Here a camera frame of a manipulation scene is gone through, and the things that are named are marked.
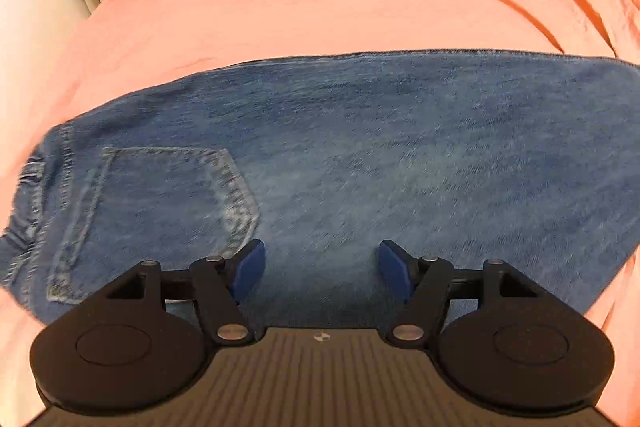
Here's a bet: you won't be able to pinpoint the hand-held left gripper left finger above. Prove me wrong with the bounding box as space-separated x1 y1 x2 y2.
106 239 266 349

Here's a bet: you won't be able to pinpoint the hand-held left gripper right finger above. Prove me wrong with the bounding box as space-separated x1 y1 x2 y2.
377 239 547 349

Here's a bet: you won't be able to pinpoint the blue denim pants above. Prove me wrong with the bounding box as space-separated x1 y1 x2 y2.
0 51 640 333

